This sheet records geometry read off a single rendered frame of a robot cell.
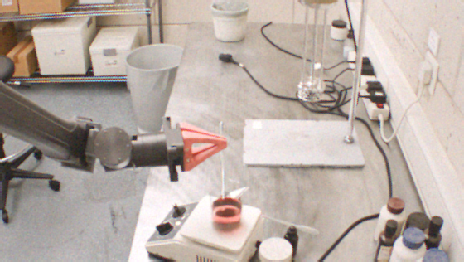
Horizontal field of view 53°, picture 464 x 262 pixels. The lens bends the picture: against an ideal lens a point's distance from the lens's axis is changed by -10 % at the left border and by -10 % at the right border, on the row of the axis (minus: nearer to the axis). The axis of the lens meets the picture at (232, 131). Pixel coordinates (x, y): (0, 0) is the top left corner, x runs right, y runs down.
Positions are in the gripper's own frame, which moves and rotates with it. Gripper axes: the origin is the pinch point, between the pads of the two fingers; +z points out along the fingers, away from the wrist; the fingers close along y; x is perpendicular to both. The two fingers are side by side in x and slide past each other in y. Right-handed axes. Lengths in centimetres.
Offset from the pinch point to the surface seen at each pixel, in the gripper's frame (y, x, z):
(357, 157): 24, 24, 38
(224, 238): -4.8, 17.0, -0.6
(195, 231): -2.2, 17.1, -5.4
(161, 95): 153, 72, -3
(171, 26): 245, 70, 10
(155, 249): 0.5, 23.3, -13.1
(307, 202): 11.1, 25.6, 20.9
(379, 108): 40, 21, 52
